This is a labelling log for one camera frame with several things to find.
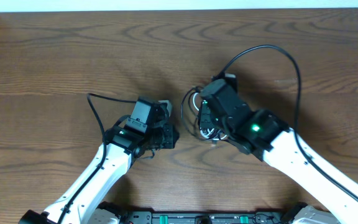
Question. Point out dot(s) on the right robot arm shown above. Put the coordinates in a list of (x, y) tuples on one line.
[(271, 140)]

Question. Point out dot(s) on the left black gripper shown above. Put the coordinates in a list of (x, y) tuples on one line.
[(171, 139)]

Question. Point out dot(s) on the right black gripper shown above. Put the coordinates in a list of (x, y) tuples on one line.
[(204, 122)]

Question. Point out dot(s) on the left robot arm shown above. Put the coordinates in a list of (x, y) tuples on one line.
[(147, 128)]

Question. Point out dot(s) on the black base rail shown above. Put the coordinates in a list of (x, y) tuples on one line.
[(109, 213)]

